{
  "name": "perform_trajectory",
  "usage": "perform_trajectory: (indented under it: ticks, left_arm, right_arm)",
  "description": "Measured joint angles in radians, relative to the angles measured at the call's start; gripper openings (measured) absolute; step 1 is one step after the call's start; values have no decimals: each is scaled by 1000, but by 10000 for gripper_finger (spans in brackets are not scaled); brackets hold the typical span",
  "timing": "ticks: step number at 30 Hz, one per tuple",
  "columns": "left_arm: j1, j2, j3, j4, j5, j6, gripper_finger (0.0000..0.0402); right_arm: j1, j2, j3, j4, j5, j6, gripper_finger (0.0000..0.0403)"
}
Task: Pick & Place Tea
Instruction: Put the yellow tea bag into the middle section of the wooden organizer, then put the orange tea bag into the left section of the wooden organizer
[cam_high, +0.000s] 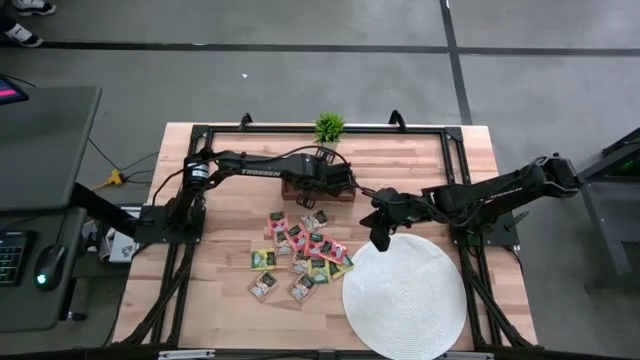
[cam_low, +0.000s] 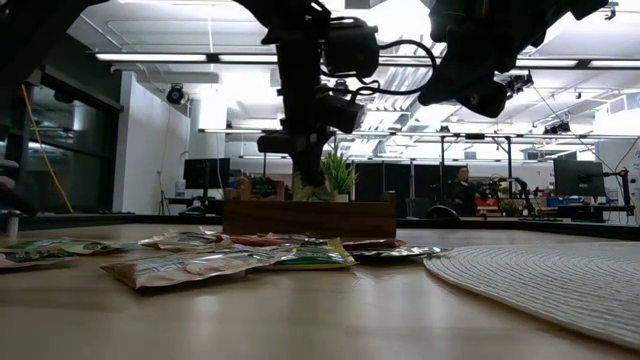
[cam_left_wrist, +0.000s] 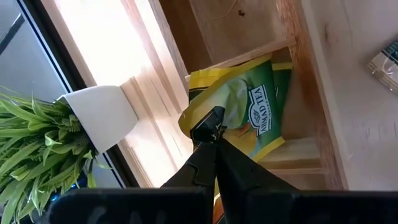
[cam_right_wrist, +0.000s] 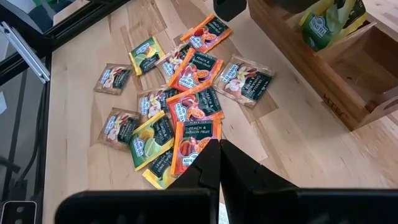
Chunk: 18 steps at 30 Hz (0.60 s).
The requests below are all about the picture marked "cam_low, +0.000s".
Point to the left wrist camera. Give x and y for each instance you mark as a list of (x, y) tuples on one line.
[(342, 114)]

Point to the green potted plant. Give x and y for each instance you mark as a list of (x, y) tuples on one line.
[(341, 175)]

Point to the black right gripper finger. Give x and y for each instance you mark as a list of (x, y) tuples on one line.
[(447, 82)]

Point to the black ceiling spotlight cluster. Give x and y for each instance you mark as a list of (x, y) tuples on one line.
[(520, 82)]

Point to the black office partition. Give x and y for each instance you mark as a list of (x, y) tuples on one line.
[(385, 180)]

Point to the blue box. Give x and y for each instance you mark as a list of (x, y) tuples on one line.
[(565, 201)]

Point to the long led light bar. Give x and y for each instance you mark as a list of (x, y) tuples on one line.
[(150, 57)]

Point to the person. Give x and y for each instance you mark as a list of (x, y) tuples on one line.
[(462, 195)]

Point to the background black robot arm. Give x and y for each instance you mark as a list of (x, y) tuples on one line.
[(522, 192)]

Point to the beige tea sachet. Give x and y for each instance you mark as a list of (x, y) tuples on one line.
[(182, 241), (175, 270)]

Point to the white bottle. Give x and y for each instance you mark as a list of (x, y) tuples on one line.
[(180, 188)]

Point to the black office chair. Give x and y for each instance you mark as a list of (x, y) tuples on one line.
[(443, 212)]

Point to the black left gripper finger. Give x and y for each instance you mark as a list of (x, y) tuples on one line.
[(302, 170), (318, 167)]

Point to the white cylindrical post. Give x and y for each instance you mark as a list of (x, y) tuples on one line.
[(12, 226)]

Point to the black metal workstation frame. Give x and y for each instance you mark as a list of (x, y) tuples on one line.
[(509, 170)]

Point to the small background plant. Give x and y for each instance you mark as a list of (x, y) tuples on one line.
[(509, 206)]

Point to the dark silver foil packet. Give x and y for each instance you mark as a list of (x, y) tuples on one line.
[(397, 252)]

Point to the dark office desk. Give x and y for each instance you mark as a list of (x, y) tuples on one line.
[(590, 212)]

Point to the dark green tea sachet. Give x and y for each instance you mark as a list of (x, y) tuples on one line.
[(30, 256)]

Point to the white round woven placemat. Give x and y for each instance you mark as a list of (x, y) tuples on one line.
[(550, 285)]

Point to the black computer monitor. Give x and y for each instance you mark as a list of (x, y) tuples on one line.
[(206, 173), (579, 178)]

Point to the dark wooden tea box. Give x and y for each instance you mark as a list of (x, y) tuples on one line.
[(310, 219)]

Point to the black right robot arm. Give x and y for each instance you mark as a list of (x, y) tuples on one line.
[(580, 7)]

